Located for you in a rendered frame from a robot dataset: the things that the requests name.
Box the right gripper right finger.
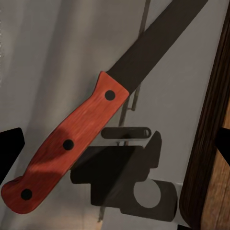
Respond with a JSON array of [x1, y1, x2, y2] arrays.
[[215, 127, 230, 166]]

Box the cutting board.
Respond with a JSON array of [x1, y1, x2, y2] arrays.
[[189, 44, 230, 230]]

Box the parer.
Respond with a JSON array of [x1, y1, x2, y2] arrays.
[[1, 0, 208, 214]]

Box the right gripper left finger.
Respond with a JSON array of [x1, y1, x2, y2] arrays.
[[0, 128, 25, 185]]

